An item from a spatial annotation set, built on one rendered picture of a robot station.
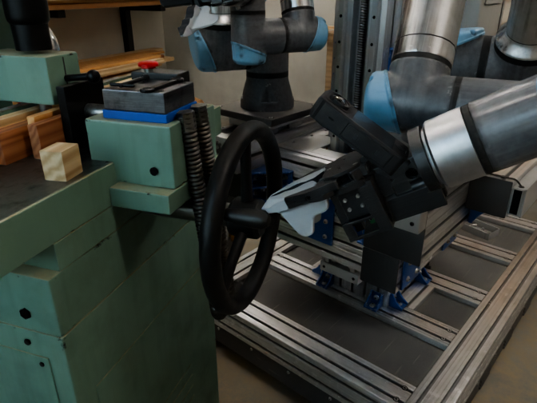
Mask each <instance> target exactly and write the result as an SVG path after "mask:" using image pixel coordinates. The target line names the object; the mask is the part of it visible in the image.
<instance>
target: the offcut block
mask: <svg viewBox="0 0 537 403"><path fill-rule="evenodd" d="M39 153H40V157H41V161H42V168H43V172H44V176H45V179H46V180H49V181H59V182H67V181H69V180H70V179H72V178H74V177H75V176H77V175H78V174H80V173H81V172H82V171H83V170H82V162H81V157H80V152H79V147H78V144H77V143H67V142H56V143H54V144H53V145H51V146H47V147H46V148H44V149H42V150H39Z"/></svg>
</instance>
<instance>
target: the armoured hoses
mask: <svg viewBox="0 0 537 403"><path fill-rule="evenodd" d="M176 115H177V120H178V121H179V122H181V129H182V134H183V139H184V140H183V142H184V147H185V150H184V151H185V160H186V165H187V166H186V168H187V173H188V177H189V178H188V181H189V188H190V193H191V194H190V196H191V200H192V204H193V212H194V214H193V215H194V216H195V217H194V219H195V223H196V227H197V238H198V241H199V233H200V224H201V212H202V207H203V202H204V198H205V191H206V188H207V185H208V182H209V177H210V174H211V172H212V169H213V165H214V163H215V160H216V159H215V157H214V156H215V155H214V150H213V142H212V138H211V136H212V134H211V133H210V132H211V129H210V125H209V114H208V109H207V104H205V103H196V104H192V105H191V106H190V110H189V109H187V110H179V111H178V112H177V113H176ZM228 255H229V244H228V238H227V232H226V228H225V226H223V228H222V238H221V264H222V271H223V269H224V267H225V263H226V261H227V258H228ZM242 285H243V282H242V281H240V280H235V281H234V279H232V281H231V284H230V287H229V291H228V293H229V295H231V296H232V295H234V294H235V293H236V292H237V291H238V290H239V288H240V287H241V286H242ZM209 308H210V312H211V314H212V317H213V318H214V319H215V320H218V321H220V320H223V319H224V318H225V317H226V316H227V315H224V314H222V313H219V312H218V311H216V310H215V309H214V308H213V307H212V305H211V304H210V303H209Z"/></svg>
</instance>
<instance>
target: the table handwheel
mask: <svg viewBox="0 0 537 403"><path fill-rule="evenodd" d="M253 140H257V141H258V143H259V144H260V146H261V149H262V152H263V155H264V159H265V169H266V182H267V191H266V201H267V200H268V199H269V197H270V196H271V195H272V194H274V193H275V192H277V191H278V190H280V189H282V188H283V174H282V163H281V157H280V149H279V146H278V143H277V140H276V137H275V135H274V133H273V132H272V130H271V129H270V128H269V127H268V126H267V125H266V124H265V123H263V122H261V121H257V120H251V121H246V122H244V123H242V124H240V125H239V126H238V127H237V128H236V129H235V130H234V131H233V132H232V133H231V134H230V135H229V136H228V138H227V139H226V141H225V143H224V145H223V146H222V147H221V150H220V152H219V154H218V155H217V159H216V161H215V163H214V165H213V169H212V172H211V174H210V177H209V182H208V185H207V188H206V191H205V198H204V202H203V207H202V212H201V224H200V233H199V264H200V272H201V281H202V285H203V287H204V291H205V294H206V297H207V298H208V300H209V303H210V304H211V305H212V307H213V308H214V309H215V310H216V311H218V312H219V313H222V314H224V315H234V314H238V313H239V312H241V311H243V310H244V309H246V308H247V307H248V306H249V304H250V303H251V302H252V301H253V299H254V298H255V296H256V295H257V293H258V291H259V290H260V288H261V285H262V283H263V281H264V279H265V276H266V273H267V271H268V269H269V265H270V262H271V259H272V254H273V251H274V248H275V244H276V238H277V233H278V229H279V224H280V213H270V216H271V221H270V225H269V227H267V228H266V229H251V228H248V227H245V226H242V225H237V224H234V223H232V222H229V221H225V220H224V215H225V209H226V208H247V209H261V208H262V207H263V205H264V204H265V201H264V200H262V199H255V198H253V183H252V157H251V142H252V141H253ZM239 161H240V163H241V196H240V197H239V196H238V197H236V198H234V199H233V200H232V201H231V202H230V203H228V202H227V198H228V194H229V189H230V186H231V182H232V179H233V175H234V173H235V170H236V168H237V165H238V162H239ZM142 212H143V213H148V214H153V215H158V216H164V217H173V218H178V219H183V220H189V221H195V219H194V217H195V216H194V215H193V214H194V212H193V204H192V200H191V198H190V199H189V200H188V201H187V202H185V203H184V204H183V205H182V206H180V207H179V208H178V209H177V210H175V211H174V212H173V213H172V214H170V215H167V214H162V213H152V212H147V211H142ZM223 226H227V229H228V231H229V232H230V234H231V235H233V236H235V237H234V239H233V243H232V246H231V249H230V251H229V255H228V258H227V261H226V263H225V267H224V269H223V271H222V264H221V238H222V228H223ZM247 238H252V239H258V238H261V239H260V243H259V246H258V249H257V254H256V256H255V259H254V262H253V265H252V267H251V269H250V271H249V274H248V276H247V277H246V279H245V282H244V283H243V285H242V286H241V287H240V288H239V290H238V291H237V292H236V293H235V294H234V295H232V296H231V295H229V293H228V291H229V287H230V284H231V281H232V279H233V275H234V272H235V269H236V266H237V263H238V260H239V257H240V255H241V252H242V250H243V247H244V245H245V241H246V239H247Z"/></svg>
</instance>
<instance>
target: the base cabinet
mask: <svg viewBox="0 0 537 403"><path fill-rule="evenodd" d="M0 403H219V391H218V377H217V351H216V337H215V323H214V318H213V317H212V314H211V312H210V308H209V300H208V298H207V297H206V294H205V291H204V287H203V285H202V281H201V272H200V264H199V241H198V238H197V227H196V223H195V221H188V222H186V223H185V224H184V225H183V226H182V227H181V228H180V229H179V230H178V231H177V232H176V233H175V234H174V235H173V236H172V237H171V238H170V239H169V240H167V241H166V242H165V243H164V244H163V245H162V246H161V247H160V248H159V249H157V250H156V251H155V252H154V253H153V254H152V255H151V256H150V257H149V258H147V259H146V260H145V261H144V262H143V263H142V264H141V265H140V266H139V267H137V268H136V269H135V270H134V271H133V272H132V273H131V274H130V275H129V276H128V277H127V278H126V279H125V280H124V281H123V282H122V283H121V284H120V285H118V286H117V287H116V288H115V289H114V290H113V291H112V292H111V293H110V294H108V295H107V296H106V297H105V298H104V299H103V300H102V301H101V302H100V303H99V304H97V305H96V306H95V307H94V308H93V309H92V310H91V311H90V312H89V313H87V314H86V315H85V316H84V317H83V318H82V319H81V320H80V321H79V322H78V323H77V324H76V325H75V326H74V327H73V328H72V329H71V330H69V331H68V332H67V333H66V334H65V335H64V336H62V337H57V336H54V335H51V334H48V333H42V332H38V331H36V330H32V329H27V328H24V327H21V326H17V325H12V324H9V323H5V322H2V321H0Z"/></svg>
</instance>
